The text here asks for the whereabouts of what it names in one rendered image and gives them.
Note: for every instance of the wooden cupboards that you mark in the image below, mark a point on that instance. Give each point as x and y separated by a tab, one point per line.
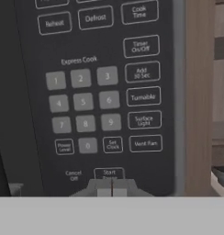
221	76

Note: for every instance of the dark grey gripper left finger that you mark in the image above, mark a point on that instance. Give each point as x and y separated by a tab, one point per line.
101	185

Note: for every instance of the white round dish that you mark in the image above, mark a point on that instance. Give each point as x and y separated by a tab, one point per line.
220	180

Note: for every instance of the microwave start button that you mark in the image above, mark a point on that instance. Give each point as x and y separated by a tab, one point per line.
109	173

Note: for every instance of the wooden cupboard side panel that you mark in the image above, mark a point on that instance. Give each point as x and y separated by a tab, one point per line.
199	98

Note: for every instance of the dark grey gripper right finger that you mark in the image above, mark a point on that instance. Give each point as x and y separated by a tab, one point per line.
123	185

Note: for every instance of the black microwave door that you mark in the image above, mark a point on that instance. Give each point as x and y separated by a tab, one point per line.
13	91

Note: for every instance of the black microwave oven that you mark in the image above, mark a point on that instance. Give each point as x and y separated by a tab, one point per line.
117	91

